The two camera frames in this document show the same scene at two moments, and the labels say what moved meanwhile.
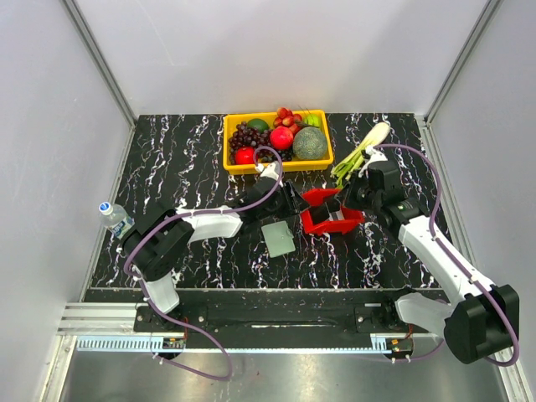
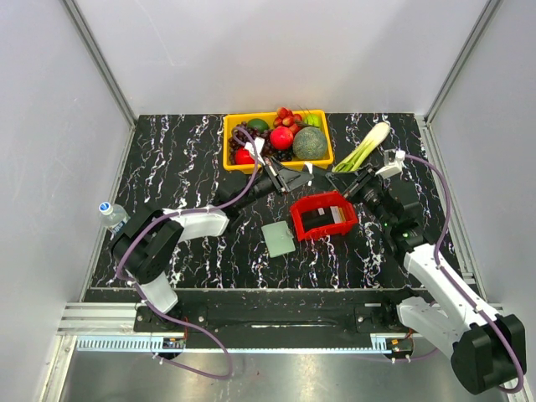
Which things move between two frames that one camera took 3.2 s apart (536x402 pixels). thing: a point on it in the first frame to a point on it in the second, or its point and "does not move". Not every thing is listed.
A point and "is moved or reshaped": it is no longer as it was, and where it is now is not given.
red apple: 281,138 does not move
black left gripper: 297,202 to 285,179
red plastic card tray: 352,218 is moved or reshaped
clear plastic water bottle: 115,217 does not move
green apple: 312,119 does not move
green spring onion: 355,158 does not move
